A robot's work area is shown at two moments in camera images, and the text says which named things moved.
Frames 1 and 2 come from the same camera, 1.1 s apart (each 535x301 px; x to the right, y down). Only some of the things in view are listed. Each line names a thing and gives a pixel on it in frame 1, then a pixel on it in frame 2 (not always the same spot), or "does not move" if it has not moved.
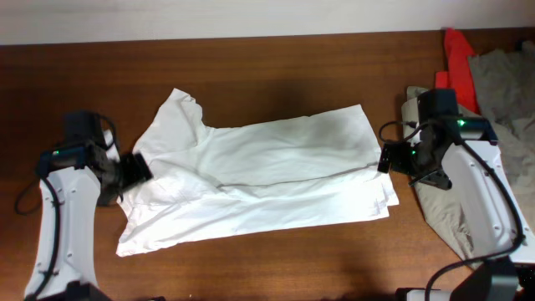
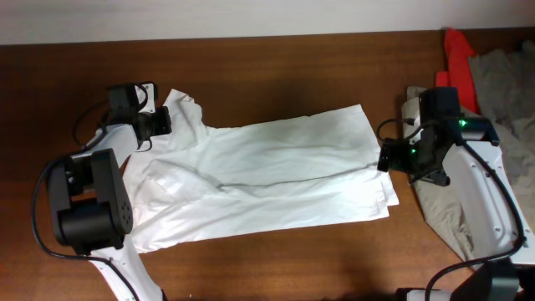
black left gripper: x=136 y=168 -> x=163 y=121
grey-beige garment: x=505 y=82 does not move
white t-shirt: x=206 y=183 does not move
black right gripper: x=390 y=158 does not move
